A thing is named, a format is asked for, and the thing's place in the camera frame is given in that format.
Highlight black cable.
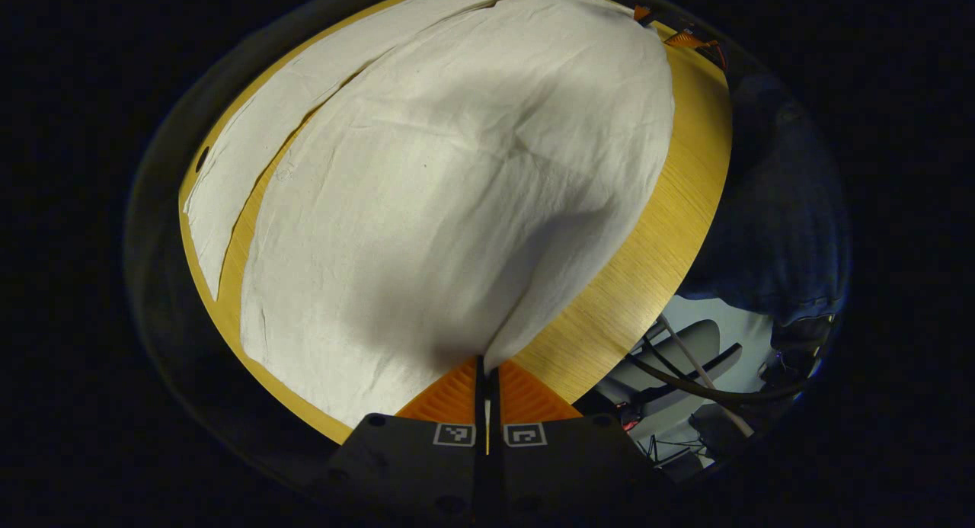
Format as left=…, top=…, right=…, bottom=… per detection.
left=625, top=326, right=820, bottom=407

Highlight cream white jeans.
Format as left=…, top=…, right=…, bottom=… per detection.
left=183, top=0, right=676, bottom=430

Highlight person's dark blue clothing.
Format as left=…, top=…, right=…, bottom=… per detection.
left=676, top=71, right=850, bottom=327

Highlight grey chair base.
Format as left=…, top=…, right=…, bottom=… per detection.
left=602, top=296, right=774, bottom=468

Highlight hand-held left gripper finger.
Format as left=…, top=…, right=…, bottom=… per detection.
left=487, top=359, right=663, bottom=523
left=328, top=357, right=488, bottom=523

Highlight white cable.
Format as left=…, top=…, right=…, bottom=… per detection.
left=657, top=313, right=756, bottom=439

